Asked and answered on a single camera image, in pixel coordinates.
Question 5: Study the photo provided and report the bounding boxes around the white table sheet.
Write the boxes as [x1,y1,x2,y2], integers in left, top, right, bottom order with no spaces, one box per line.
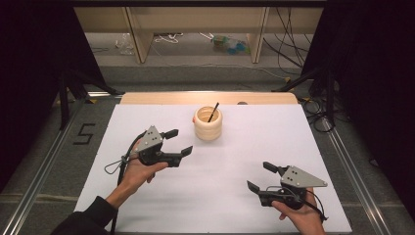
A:
[73,103,353,234]

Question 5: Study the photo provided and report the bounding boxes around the person's left hand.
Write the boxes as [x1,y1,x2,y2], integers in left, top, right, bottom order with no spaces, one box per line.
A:
[119,158,170,196]

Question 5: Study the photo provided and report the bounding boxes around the colourful plastic bottles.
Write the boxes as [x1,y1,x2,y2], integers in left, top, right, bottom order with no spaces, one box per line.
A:
[210,33,252,56]

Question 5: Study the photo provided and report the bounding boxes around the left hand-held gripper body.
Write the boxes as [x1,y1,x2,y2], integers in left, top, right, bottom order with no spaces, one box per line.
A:
[133,124,183,168]

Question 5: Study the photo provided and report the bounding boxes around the black metal stand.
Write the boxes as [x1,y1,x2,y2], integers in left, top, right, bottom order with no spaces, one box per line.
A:
[58,68,122,131]
[273,65,338,129]

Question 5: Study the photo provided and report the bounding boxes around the grey looped cable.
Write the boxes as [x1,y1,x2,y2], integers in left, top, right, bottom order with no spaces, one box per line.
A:
[103,155,132,176]

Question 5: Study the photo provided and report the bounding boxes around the white cable on floor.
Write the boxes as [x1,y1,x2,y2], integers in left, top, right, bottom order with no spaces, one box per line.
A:
[154,31,184,45]

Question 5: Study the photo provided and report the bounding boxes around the person's right hand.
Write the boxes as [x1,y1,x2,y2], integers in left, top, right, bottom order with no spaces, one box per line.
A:
[271,188,328,235]

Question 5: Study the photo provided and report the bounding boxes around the wooden background desk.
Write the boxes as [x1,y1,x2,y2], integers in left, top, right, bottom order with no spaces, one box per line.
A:
[73,6,325,66]

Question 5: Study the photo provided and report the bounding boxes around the aluminium floor rail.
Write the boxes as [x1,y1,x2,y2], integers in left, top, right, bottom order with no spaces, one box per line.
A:
[321,117,394,235]
[0,94,99,235]

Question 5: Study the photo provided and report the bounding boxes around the cream ribbed pen holder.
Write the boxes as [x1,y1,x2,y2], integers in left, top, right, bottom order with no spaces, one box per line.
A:
[193,105,224,142]

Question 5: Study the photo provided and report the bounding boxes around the black curtain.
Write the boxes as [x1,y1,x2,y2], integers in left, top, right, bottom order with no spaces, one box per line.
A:
[0,3,109,194]
[301,0,415,213]

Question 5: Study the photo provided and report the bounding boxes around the black coiled floor cables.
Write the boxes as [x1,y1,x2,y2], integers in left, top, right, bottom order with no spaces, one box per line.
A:
[299,97,336,134]

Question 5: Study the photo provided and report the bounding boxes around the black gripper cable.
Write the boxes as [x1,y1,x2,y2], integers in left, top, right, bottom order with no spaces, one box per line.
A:
[305,189,330,223]
[110,130,148,235]

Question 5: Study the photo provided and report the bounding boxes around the thin black pen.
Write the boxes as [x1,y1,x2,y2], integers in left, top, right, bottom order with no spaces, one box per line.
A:
[207,102,220,123]

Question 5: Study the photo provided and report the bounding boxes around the clear plastic bag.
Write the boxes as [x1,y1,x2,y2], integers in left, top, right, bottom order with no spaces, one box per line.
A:
[115,32,135,56]

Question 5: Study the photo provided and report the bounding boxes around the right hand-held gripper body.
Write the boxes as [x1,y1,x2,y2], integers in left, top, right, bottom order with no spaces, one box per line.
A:
[257,164,329,211]

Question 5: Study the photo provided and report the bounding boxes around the black hanging cables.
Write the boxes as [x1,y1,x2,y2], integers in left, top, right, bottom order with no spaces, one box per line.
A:
[262,6,312,76]

